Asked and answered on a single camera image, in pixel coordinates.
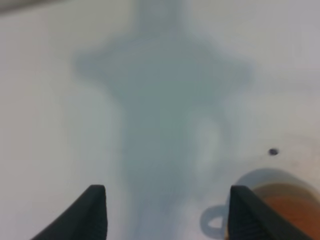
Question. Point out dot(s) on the large beige round coaster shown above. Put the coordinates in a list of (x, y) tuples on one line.
[(275, 178)]

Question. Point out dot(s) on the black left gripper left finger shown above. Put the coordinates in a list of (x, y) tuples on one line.
[(85, 219)]

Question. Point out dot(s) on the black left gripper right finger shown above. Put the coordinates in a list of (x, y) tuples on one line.
[(249, 218)]

